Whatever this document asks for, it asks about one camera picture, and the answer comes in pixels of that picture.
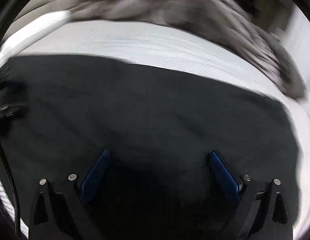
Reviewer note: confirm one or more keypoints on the black pants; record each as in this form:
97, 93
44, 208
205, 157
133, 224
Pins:
160, 127

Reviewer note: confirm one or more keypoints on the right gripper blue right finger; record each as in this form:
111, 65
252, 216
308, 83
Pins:
228, 180

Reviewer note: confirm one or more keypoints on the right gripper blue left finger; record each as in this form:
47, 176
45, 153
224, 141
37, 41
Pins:
92, 184

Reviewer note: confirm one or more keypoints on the grey rumpled duvet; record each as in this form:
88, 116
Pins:
222, 22

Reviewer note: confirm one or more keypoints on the honeycomb patterned mattress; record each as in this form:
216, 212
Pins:
165, 47

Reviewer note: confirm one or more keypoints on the white pillow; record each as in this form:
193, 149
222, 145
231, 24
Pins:
32, 32

